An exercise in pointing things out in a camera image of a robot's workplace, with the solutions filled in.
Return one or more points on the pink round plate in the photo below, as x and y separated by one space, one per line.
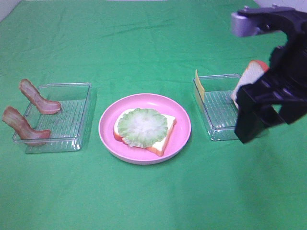
164 105

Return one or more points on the yellow cheese slice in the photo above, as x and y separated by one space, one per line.
199 86

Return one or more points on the right clear plastic tray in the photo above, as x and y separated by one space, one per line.
218 111

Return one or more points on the left clear plastic tray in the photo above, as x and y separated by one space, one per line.
68 126

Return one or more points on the bread slice in right tray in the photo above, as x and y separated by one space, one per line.
253 72

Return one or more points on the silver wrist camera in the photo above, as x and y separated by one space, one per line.
248 22

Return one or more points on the green lettuce leaf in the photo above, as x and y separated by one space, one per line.
142 127

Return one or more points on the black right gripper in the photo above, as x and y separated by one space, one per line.
284 83

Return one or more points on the bread slice from tray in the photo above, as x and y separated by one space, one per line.
159 147

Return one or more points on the bacon strip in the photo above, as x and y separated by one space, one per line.
14 119
44 106

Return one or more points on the clear plastic tray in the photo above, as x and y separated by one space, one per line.
68 126
218 111

